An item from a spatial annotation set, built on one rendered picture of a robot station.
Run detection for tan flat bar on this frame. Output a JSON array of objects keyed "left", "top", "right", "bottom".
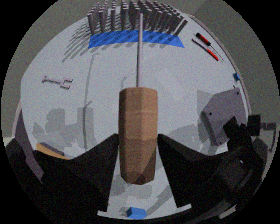
[{"left": 36, "top": 142, "right": 70, "bottom": 159}]

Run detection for red-handled screwdriver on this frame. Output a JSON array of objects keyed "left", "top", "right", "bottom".
[{"left": 196, "top": 32, "right": 211, "bottom": 47}]

